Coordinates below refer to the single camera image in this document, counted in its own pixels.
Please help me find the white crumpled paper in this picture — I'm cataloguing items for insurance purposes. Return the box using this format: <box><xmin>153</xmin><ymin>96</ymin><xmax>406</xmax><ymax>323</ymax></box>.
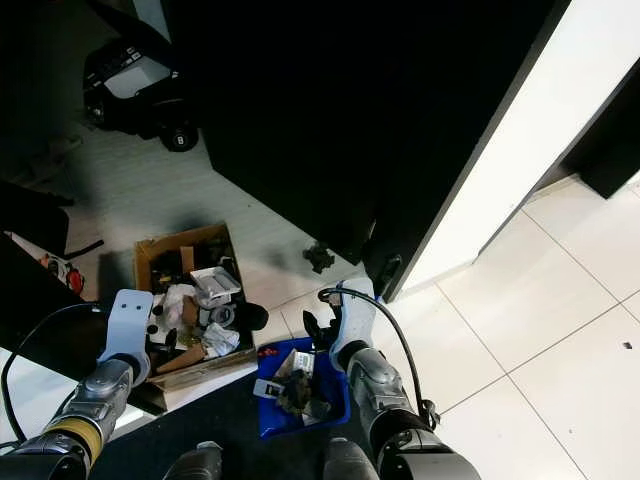
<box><xmin>148</xmin><ymin>285</ymin><xmax>243</xmax><ymax>359</ymax></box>

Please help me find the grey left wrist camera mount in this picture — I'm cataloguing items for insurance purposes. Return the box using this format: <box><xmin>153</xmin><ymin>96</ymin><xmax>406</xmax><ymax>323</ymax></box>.
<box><xmin>107</xmin><ymin>288</ymin><xmax>157</xmax><ymax>363</ymax></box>

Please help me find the brown cardboard box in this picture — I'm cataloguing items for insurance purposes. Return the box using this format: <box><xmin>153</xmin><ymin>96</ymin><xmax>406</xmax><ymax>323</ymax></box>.
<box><xmin>133</xmin><ymin>222</ymin><xmax>261</xmax><ymax>378</ymax></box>

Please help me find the blue long-handled dustpan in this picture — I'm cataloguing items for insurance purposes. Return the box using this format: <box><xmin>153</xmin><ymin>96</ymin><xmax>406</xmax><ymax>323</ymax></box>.
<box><xmin>255</xmin><ymin>255</ymin><xmax>403</xmax><ymax>441</ymax></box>

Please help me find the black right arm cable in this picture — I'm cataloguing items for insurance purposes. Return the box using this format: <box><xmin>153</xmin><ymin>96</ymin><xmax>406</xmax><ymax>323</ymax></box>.
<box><xmin>317</xmin><ymin>287</ymin><xmax>443</xmax><ymax>431</ymax></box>

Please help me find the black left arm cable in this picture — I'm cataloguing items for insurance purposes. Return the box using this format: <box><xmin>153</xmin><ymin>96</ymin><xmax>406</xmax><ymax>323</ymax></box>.
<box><xmin>0</xmin><ymin>300</ymin><xmax>113</xmax><ymax>448</ymax></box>

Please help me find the grey plastic bracket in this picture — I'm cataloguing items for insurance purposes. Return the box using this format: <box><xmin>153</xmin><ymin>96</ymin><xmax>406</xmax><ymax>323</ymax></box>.
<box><xmin>253</xmin><ymin>378</ymin><xmax>283</xmax><ymax>400</ymax></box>

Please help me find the black wheeled device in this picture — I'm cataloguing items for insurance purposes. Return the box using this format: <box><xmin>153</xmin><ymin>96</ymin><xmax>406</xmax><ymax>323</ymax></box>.
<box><xmin>82</xmin><ymin>38</ymin><xmax>201</xmax><ymax>153</ymax></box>

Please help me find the black round object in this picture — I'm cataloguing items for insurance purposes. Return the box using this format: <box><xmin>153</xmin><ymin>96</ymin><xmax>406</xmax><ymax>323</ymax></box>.
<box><xmin>233</xmin><ymin>303</ymin><xmax>270</xmax><ymax>333</ymax></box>

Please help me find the white paper packet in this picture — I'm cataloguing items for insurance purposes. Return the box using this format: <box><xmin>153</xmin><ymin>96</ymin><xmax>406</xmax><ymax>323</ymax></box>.
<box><xmin>190</xmin><ymin>267</ymin><xmax>244</xmax><ymax>301</ymax></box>

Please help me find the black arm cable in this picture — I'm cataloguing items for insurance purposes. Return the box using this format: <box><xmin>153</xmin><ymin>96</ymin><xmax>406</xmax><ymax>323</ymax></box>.
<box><xmin>0</xmin><ymin>300</ymin><xmax>113</xmax><ymax>448</ymax></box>
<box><xmin>317</xmin><ymin>287</ymin><xmax>443</xmax><ymax>431</ymax></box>

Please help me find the black floor mat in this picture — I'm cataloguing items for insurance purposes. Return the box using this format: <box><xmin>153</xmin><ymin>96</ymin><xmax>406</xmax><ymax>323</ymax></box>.
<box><xmin>120</xmin><ymin>345</ymin><xmax>406</xmax><ymax>480</ymax></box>

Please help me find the black crumpled debris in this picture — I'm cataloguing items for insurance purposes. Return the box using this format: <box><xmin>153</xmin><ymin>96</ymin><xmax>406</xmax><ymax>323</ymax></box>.
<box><xmin>278</xmin><ymin>370</ymin><xmax>318</xmax><ymax>416</ymax></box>

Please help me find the black tall panel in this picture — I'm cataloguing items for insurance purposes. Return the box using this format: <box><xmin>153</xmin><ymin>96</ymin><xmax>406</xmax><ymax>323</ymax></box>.
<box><xmin>560</xmin><ymin>60</ymin><xmax>640</xmax><ymax>199</ymax></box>

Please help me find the small white labelled pack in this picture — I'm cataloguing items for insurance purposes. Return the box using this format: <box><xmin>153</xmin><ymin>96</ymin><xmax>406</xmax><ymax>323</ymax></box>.
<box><xmin>290</xmin><ymin>349</ymin><xmax>317</xmax><ymax>372</ymax></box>

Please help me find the black cabinet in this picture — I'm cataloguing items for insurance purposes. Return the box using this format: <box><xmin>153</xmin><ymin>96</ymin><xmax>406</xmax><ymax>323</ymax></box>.
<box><xmin>90</xmin><ymin>0</ymin><xmax>573</xmax><ymax>301</ymax></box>

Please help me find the grey tape roll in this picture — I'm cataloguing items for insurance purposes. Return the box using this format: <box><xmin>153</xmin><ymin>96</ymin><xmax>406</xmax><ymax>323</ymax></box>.
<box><xmin>202</xmin><ymin>300</ymin><xmax>241</xmax><ymax>329</ymax></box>

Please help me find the grey robot left leg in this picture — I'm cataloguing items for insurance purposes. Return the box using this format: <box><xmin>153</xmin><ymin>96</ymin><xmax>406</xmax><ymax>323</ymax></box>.
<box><xmin>165</xmin><ymin>442</ymin><xmax>224</xmax><ymax>480</ymax></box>

